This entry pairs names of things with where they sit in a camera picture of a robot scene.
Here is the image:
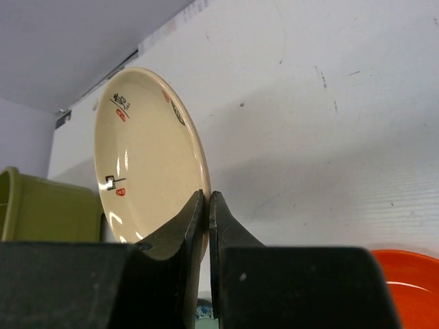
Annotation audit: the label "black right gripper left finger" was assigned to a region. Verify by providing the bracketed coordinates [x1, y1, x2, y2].
[1, 191, 204, 328]

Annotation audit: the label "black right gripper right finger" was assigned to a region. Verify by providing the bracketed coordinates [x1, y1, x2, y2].
[209, 191, 402, 328]

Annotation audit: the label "blue patterned small plate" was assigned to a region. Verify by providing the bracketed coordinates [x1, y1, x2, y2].
[195, 299, 220, 329]

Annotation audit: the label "orange plate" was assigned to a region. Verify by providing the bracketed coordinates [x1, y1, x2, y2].
[372, 249, 439, 329]

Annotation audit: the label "small cream plate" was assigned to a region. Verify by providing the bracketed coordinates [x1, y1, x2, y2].
[94, 67, 211, 243]

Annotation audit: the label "green plastic bin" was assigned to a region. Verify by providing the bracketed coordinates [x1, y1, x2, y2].
[1, 167, 103, 242]

